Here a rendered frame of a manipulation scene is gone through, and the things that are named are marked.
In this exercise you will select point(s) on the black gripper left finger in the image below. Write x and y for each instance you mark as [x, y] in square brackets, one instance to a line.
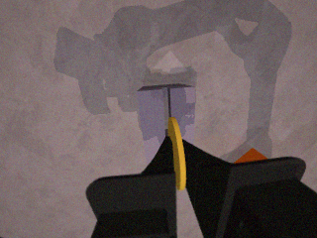
[153, 188]

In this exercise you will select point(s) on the dark grey box wall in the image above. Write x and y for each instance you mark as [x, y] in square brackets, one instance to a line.
[164, 92]

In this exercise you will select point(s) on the gold coin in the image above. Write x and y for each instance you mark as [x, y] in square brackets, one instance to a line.
[178, 153]

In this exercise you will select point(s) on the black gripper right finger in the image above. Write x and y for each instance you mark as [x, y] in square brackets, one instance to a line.
[211, 183]

